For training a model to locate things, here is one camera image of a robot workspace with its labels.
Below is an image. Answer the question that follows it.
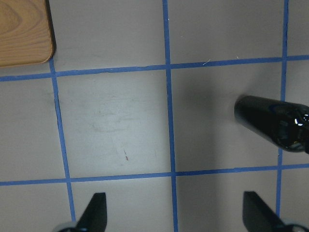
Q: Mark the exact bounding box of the wooden tray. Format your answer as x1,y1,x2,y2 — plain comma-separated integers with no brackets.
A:
0,0,56,68

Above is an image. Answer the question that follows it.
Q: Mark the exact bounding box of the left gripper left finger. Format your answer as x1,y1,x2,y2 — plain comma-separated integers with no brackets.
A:
75,193,107,232

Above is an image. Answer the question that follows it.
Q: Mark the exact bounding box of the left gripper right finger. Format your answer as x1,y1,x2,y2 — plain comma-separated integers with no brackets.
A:
242,191,284,232

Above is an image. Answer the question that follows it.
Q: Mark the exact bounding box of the dark wine bottle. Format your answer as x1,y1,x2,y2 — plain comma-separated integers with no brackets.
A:
234,96,309,153

